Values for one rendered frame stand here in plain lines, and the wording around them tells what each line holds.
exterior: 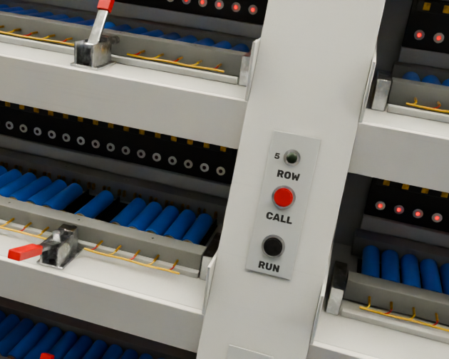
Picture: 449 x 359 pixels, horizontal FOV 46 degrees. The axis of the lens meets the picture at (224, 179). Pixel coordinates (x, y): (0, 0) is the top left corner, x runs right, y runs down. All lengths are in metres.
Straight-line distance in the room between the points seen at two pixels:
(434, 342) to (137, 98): 0.34
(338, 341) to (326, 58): 0.24
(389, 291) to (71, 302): 0.30
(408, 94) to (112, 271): 0.33
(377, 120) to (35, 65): 0.31
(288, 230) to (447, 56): 0.29
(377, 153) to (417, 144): 0.03
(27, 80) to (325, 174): 0.29
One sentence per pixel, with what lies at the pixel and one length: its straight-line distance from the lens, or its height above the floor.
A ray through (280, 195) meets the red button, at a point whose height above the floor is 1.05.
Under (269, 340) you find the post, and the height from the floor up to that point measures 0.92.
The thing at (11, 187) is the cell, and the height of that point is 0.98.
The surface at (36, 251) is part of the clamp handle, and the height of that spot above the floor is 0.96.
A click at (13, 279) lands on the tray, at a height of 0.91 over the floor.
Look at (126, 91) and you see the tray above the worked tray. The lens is 0.50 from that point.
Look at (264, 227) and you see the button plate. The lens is 0.46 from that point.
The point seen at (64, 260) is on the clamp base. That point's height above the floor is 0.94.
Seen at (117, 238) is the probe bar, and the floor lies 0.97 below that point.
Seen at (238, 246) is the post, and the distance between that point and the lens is 0.47.
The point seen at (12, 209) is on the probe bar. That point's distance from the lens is 0.60.
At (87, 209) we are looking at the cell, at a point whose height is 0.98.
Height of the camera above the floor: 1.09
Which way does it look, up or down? 5 degrees down
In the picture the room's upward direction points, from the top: 11 degrees clockwise
